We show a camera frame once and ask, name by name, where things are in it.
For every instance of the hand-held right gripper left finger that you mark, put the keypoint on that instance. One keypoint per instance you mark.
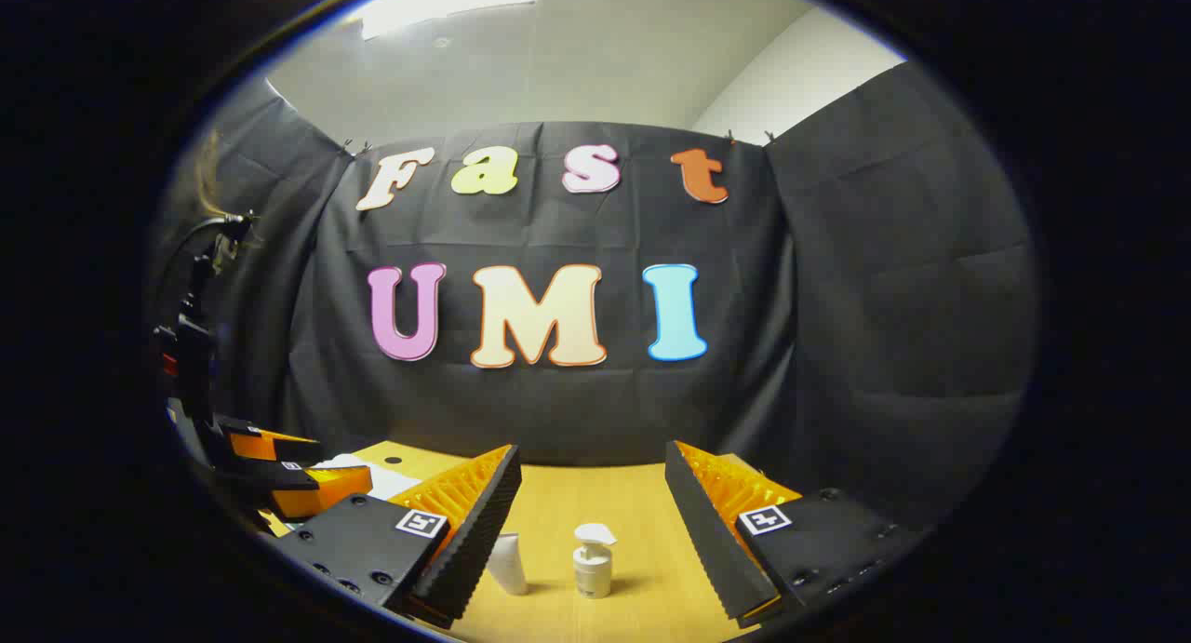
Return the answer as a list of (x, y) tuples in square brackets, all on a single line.
[(479, 550)]

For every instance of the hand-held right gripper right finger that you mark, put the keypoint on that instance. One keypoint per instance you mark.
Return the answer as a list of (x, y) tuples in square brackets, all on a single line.
[(707, 550)]

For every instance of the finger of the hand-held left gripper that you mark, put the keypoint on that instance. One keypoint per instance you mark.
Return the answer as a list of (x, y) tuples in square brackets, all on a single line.
[(270, 446), (316, 492)]

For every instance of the white squeeze tube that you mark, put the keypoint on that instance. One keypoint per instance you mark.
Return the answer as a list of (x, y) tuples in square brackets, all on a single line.
[(509, 564)]

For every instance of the light blue suitcase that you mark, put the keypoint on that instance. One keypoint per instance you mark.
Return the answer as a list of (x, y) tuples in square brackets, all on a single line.
[(381, 483)]

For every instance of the white pump bottle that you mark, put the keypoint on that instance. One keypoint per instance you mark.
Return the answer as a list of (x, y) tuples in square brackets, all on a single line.
[(593, 573)]

